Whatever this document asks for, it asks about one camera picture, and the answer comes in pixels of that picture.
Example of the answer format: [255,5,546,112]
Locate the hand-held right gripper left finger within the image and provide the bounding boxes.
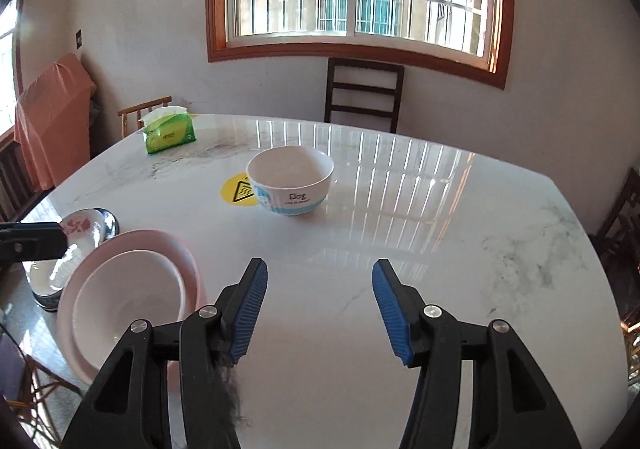
[60,257,269,449]

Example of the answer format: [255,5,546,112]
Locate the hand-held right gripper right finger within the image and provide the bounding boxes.
[371,258,583,449]

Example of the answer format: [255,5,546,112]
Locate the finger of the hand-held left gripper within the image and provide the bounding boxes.
[0,222,68,262]

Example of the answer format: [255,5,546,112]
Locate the white floral plate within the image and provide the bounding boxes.
[25,209,108,295]

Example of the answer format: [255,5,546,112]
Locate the large blue patterned plate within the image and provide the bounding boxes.
[30,209,121,312]

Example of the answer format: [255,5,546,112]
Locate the pink bowl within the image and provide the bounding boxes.
[56,229,207,390]

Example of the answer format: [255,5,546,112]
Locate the white rabbit print bowl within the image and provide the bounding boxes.
[72,249,188,370]

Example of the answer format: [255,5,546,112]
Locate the white dog print bowl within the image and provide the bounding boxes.
[246,146,335,216]

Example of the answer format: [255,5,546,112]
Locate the dark fuzzy tuft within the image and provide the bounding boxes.
[210,354,253,430]

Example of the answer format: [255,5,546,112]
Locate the yellow round warning sticker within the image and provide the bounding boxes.
[220,172,261,206]

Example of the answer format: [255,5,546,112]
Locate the orange cloth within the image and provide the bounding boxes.
[13,52,97,191]

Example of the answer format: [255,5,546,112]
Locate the wooden chair with dark seat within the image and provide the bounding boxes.
[0,314,83,449]

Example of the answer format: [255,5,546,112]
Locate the green tissue pack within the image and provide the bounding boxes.
[141,106,197,156]

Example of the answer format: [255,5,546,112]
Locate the light wooden chair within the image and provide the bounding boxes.
[118,96,173,139]

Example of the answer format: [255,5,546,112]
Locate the wooden framed side window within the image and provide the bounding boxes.
[0,0,27,140]

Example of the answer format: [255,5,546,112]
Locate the dark wooden slatted chair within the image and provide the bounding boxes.
[324,57,405,134]

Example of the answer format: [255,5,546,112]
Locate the dark carved wooden chair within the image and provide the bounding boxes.
[590,169,640,280]

